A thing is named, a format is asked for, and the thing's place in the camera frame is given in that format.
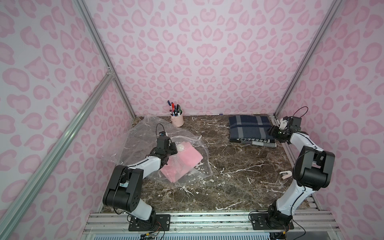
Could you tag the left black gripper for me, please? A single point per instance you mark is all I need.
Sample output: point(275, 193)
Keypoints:
point(170, 148)

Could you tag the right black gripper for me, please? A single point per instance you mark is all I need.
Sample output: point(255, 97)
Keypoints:
point(273, 132)

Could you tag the clear plastic vacuum bag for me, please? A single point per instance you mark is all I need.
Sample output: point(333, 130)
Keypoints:
point(133, 146)

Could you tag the grey black checked blanket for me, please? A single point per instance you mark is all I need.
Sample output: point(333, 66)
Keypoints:
point(260, 143)

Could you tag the houndstooth black white blanket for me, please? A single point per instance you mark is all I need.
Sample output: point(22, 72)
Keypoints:
point(250, 140)

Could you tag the navy blue plaid blanket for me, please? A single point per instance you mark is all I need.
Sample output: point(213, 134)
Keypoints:
point(245, 126)

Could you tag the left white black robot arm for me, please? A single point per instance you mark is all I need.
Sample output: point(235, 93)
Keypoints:
point(125, 186)

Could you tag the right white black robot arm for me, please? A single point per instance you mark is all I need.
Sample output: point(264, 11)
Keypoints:
point(312, 171)

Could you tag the pink fleece blanket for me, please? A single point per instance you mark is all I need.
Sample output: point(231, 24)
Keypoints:
point(180, 164)

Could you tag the white pink bag clip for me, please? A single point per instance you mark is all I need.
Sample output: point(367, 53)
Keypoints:
point(286, 174)

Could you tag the pink metal pen cup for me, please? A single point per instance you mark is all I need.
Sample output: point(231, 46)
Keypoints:
point(177, 121)

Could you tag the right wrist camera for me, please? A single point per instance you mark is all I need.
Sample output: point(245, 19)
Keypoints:
point(283, 124)

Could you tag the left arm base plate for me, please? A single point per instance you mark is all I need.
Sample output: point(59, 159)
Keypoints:
point(155, 221)

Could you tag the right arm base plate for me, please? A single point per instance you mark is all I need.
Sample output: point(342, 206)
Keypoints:
point(262, 221)

